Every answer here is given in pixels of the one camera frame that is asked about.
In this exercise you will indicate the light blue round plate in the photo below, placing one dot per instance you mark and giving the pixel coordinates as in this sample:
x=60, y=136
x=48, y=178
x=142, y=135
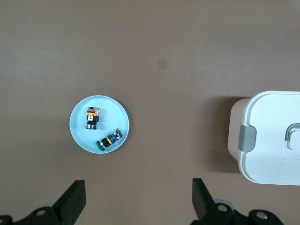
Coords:
x=79, y=117

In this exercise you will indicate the white lidded storage box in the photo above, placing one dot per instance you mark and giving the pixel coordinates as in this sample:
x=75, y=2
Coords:
x=269, y=159

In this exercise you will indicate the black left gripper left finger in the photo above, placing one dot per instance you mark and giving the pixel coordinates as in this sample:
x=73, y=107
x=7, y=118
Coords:
x=70, y=201

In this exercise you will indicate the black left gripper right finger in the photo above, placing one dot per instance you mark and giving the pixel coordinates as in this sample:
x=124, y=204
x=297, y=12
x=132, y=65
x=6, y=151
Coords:
x=204, y=204

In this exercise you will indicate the green push-button switch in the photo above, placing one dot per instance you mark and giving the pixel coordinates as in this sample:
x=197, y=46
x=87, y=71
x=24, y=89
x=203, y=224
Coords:
x=110, y=139

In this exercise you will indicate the orange push-button switch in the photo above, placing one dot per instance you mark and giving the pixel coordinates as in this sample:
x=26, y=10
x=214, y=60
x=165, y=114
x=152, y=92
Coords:
x=92, y=117

